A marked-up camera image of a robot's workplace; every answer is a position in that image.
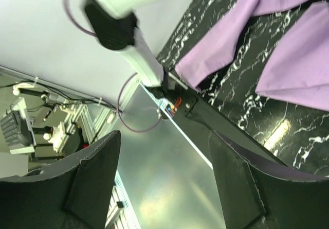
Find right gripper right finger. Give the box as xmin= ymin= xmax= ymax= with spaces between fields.
xmin=208 ymin=131 xmax=328 ymax=228

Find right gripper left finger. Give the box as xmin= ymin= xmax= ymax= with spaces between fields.
xmin=1 ymin=130 xmax=121 ymax=228

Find purple trousers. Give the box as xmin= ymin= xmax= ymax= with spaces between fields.
xmin=172 ymin=0 xmax=322 ymax=116

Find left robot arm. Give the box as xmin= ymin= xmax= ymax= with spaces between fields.
xmin=84 ymin=0 xmax=165 ymax=87

